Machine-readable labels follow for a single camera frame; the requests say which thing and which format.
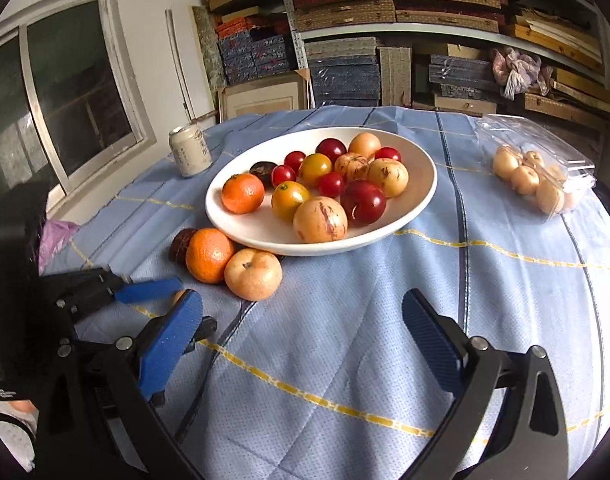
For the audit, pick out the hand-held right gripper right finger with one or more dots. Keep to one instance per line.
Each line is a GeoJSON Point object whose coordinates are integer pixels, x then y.
{"type": "Point", "coordinates": [432, 350]}

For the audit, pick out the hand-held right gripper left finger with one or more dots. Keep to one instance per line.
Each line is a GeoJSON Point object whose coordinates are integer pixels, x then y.
{"type": "Point", "coordinates": [170, 345]}

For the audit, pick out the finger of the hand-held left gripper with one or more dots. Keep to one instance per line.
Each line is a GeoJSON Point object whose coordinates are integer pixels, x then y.
{"type": "Point", "coordinates": [207, 325]}
{"type": "Point", "coordinates": [150, 290]}

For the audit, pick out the orange mandarin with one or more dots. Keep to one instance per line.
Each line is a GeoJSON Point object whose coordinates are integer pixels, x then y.
{"type": "Point", "coordinates": [210, 255]}
{"type": "Point", "coordinates": [242, 192]}

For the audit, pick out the yellow-orange tomato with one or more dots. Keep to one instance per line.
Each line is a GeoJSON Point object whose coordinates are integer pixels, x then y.
{"type": "Point", "coordinates": [315, 169]}
{"type": "Point", "coordinates": [290, 201]}

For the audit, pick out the dark brown round fruit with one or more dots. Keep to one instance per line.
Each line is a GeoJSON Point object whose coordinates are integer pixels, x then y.
{"type": "Point", "coordinates": [181, 245]}
{"type": "Point", "coordinates": [263, 172]}

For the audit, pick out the dark red apple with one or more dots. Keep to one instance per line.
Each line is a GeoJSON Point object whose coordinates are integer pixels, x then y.
{"type": "Point", "coordinates": [363, 201]}

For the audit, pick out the white oval plate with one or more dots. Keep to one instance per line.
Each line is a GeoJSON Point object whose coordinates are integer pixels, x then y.
{"type": "Point", "coordinates": [415, 185]}

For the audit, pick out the red tomato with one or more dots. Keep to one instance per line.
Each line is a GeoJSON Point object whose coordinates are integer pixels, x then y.
{"type": "Point", "coordinates": [283, 175]}
{"type": "Point", "coordinates": [388, 153]}
{"type": "Point", "coordinates": [294, 160]}
{"type": "Point", "coordinates": [331, 184]}

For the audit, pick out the dark red plum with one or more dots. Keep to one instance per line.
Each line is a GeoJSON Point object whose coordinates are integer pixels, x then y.
{"type": "Point", "coordinates": [330, 148]}

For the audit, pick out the person's left hand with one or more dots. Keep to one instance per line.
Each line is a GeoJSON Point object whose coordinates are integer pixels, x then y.
{"type": "Point", "coordinates": [22, 405]}

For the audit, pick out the pale orange persimmon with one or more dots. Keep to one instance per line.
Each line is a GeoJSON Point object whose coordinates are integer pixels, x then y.
{"type": "Point", "coordinates": [252, 274]}

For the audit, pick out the pink blanket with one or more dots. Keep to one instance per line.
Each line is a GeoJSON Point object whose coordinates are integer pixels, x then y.
{"type": "Point", "coordinates": [57, 242]}

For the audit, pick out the blue checked tablecloth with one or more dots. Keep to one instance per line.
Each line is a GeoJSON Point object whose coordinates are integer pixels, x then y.
{"type": "Point", "coordinates": [335, 335]}

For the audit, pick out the white beverage can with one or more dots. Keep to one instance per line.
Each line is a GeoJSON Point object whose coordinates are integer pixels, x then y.
{"type": "Point", "coordinates": [189, 152]}

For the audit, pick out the group of small pale loquats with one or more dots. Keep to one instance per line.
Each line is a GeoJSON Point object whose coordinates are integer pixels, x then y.
{"type": "Point", "coordinates": [525, 180]}

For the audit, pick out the white framed window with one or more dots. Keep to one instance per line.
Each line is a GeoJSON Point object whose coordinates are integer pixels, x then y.
{"type": "Point", "coordinates": [70, 90]}

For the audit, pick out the white narrow board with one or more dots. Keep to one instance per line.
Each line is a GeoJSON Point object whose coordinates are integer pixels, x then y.
{"type": "Point", "coordinates": [180, 65]}

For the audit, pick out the clear plastic container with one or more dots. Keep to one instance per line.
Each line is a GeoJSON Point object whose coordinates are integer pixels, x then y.
{"type": "Point", "coordinates": [525, 130]}

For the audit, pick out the green patterned board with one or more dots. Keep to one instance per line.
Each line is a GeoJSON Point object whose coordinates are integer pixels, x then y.
{"type": "Point", "coordinates": [207, 50]}

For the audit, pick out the stack of blue orange boxes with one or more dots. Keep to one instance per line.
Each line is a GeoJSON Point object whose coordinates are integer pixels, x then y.
{"type": "Point", "coordinates": [255, 52]}

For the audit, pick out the stack of dark grey boxes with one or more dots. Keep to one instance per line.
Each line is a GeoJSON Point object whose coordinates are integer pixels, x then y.
{"type": "Point", "coordinates": [460, 77]}

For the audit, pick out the beige upright box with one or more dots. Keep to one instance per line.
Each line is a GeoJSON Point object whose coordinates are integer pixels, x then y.
{"type": "Point", "coordinates": [396, 77]}

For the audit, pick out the white metal shelf rack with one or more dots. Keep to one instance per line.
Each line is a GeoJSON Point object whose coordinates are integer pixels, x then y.
{"type": "Point", "coordinates": [299, 50]}

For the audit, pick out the stack of blue-grey boxes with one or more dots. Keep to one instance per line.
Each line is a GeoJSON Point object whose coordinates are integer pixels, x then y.
{"type": "Point", "coordinates": [342, 75]}

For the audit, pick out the pink cloth bundle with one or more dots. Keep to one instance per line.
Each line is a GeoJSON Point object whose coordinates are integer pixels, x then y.
{"type": "Point", "coordinates": [517, 70]}

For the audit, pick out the stack of yellow wooden boxes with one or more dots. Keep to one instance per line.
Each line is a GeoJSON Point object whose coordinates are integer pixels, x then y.
{"type": "Point", "coordinates": [560, 45]}

